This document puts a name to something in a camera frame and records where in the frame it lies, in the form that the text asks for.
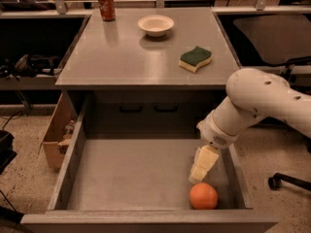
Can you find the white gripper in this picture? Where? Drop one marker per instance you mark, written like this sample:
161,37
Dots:
214,134

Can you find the orange fruit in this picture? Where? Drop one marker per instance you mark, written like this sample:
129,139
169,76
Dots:
203,196

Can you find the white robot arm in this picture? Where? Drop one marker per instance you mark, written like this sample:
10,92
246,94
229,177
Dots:
251,96

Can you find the grey open top drawer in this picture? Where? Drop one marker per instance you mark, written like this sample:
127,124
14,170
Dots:
141,185

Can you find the green yellow sponge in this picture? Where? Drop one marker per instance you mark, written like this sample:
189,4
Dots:
194,59

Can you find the grey cabinet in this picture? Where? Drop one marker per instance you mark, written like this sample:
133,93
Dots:
116,62

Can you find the black office chair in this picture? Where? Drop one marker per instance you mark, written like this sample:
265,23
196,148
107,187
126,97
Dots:
279,40

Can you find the white bowl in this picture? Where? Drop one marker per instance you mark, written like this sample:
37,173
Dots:
156,25

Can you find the cardboard box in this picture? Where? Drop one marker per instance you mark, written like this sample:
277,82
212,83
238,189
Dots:
59,131

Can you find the orange soda can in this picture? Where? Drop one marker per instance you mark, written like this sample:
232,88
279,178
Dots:
107,9

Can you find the black headphones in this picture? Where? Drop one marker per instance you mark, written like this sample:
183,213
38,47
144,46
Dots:
29,65

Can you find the black drawer handle right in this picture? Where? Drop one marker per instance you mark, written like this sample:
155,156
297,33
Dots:
166,107

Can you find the black drawer handle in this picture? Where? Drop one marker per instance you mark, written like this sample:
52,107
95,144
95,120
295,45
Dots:
131,107
166,107

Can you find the black drawer handle left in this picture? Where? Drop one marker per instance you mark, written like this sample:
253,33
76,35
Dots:
131,107

